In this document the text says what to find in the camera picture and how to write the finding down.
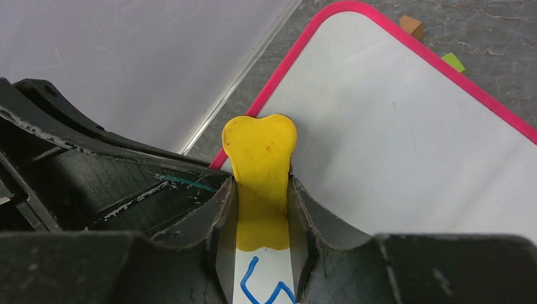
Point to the brown wooden block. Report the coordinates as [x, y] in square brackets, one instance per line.
[412, 26]

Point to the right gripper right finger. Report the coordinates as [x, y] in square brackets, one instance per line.
[334, 262]

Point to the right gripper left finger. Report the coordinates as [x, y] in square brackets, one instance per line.
[88, 216]

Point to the colourful toy brick car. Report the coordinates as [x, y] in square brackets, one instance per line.
[454, 62]

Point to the yellow eraser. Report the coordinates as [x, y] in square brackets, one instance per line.
[260, 152]

